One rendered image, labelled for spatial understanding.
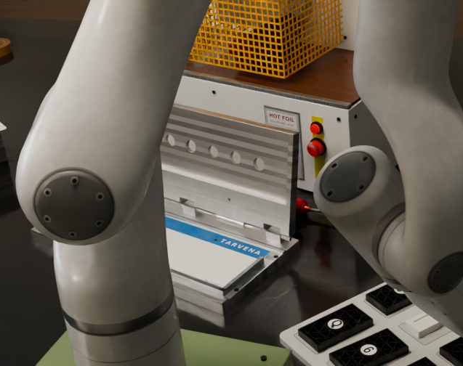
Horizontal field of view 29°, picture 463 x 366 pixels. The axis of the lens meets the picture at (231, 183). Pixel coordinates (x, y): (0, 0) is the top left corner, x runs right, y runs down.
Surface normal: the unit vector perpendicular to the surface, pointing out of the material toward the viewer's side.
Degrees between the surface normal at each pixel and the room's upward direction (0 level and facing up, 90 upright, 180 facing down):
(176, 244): 0
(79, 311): 89
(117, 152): 71
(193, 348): 0
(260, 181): 79
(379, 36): 85
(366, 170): 29
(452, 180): 62
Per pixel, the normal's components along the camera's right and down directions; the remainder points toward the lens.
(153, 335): 0.63, 0.31
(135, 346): 0.35, 0.42
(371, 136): 0.79, 0.22
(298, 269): -0.11, -0.87
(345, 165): -0.55, -0.57
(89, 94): -0.03, -0.02
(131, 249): 0.21, -0.62
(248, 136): -0.62, 0.25
